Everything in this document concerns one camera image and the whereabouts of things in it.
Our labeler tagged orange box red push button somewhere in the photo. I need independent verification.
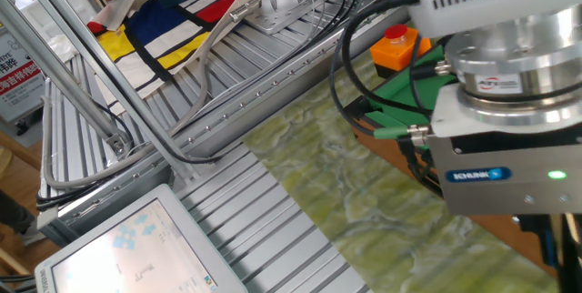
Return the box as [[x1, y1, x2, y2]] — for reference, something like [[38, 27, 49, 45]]
[[369, 23, 433, 80]]

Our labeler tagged silver robot mounting plate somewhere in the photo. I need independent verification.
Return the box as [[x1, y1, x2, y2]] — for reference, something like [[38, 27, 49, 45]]
[[243, 0, 346, 35]]

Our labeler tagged aluminium frame post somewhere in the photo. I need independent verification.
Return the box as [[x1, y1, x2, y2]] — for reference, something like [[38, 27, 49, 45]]
[[6, 0, 204, 187]]

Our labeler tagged grey aluminium rail beam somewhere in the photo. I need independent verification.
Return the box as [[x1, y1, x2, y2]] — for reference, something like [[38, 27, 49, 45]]
[[35, 0, 431, 247]]

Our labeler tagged white sign red text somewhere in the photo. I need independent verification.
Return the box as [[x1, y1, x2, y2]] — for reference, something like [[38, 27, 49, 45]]
[[0, 22, 46, 124]]

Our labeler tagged mini green felt pool table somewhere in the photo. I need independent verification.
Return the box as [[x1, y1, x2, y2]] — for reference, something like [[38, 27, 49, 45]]
[[343, 45, 560, 280]]

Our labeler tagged person in dark clothes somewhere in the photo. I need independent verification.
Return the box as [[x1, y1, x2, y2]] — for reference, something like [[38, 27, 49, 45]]
[[0, 190, 46, 247]]

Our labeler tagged colour block cloth bag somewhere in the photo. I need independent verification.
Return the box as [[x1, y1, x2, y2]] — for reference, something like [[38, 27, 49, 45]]
[[85, 0, 261, 101]]

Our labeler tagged aluminium frame brace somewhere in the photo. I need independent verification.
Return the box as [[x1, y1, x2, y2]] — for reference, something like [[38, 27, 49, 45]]
[[0, 0, 135, 157]]

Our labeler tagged silver Schunk gripper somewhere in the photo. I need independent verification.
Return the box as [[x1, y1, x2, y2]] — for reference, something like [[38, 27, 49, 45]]
[[426, 82, 582, 269]]

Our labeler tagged green marble slab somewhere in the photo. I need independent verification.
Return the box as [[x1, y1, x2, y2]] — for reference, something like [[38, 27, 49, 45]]
[[243, 19, 560, 293]]

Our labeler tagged black cable bundle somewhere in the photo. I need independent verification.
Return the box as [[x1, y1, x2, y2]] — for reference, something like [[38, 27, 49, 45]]
[[35, 0, 454, 212]]

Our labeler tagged grey flexible hose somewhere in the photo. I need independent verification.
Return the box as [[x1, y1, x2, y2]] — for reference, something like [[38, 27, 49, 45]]
[[40, 0, 263, 190]]

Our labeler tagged white teach pendant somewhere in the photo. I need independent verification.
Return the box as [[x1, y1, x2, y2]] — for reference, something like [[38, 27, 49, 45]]
[[34, 183, 249, 293]]

